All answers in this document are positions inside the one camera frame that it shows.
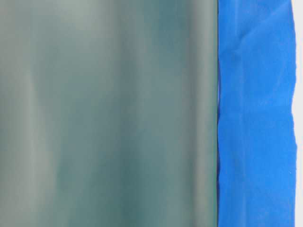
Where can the blurred grey-green panel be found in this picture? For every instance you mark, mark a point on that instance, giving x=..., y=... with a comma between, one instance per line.
x=108, y=113

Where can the blue table cloth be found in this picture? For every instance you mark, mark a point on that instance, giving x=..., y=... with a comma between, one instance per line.
x=256, y=143

